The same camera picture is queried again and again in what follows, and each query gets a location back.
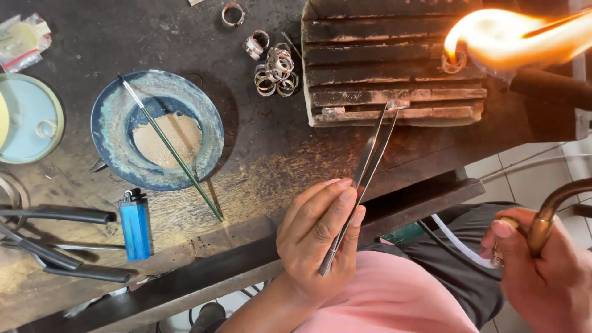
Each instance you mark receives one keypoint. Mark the light blue round container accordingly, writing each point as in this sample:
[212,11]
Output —
[27,115]

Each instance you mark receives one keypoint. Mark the charred soldering block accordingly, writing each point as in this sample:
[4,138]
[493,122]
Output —
[393,64]

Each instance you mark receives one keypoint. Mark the clear plastic bag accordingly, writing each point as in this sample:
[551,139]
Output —
[23,41]

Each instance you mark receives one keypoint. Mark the pile of silver rings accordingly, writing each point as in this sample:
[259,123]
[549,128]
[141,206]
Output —
[276,71]

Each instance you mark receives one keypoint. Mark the brass blow torch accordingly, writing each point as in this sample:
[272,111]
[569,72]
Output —
[543,222]

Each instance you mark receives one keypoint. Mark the grey metal hoop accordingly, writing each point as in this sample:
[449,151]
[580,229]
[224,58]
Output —
[18,189]

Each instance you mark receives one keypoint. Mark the person's right hand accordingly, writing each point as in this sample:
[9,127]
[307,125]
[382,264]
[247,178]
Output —
[550,277]

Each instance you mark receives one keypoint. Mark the green object under bench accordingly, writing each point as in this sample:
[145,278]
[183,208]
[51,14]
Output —
[402,233]

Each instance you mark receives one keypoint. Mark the person's left hand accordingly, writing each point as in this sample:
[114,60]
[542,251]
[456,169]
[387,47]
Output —
[310,249]

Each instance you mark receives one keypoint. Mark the black round object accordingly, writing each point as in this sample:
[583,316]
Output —
[208,318]

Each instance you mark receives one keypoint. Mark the blue ceramic dish with powder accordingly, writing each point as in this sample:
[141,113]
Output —
[115,134]

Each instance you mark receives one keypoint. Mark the blue lighter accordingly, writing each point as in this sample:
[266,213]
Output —
[135,226]

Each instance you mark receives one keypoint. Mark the long steel tweezers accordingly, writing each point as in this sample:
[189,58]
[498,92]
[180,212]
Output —
[367,162]

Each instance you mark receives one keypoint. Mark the pink shirt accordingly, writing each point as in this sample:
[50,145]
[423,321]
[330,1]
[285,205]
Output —
[393,296]

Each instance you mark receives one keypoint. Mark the small pointed metal tool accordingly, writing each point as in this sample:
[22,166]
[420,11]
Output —
[98,165]

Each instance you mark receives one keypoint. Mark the dark grey trousers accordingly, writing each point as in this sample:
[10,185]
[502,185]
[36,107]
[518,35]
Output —
[462,222]

